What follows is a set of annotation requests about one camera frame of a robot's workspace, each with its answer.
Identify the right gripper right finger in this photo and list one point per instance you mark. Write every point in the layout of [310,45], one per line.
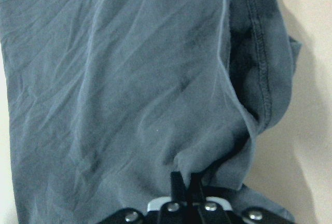
[196,195]

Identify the black printed t-shirt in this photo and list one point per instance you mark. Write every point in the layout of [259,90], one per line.
[107,98]

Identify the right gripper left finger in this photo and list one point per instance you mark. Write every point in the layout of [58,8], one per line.
[178,189]

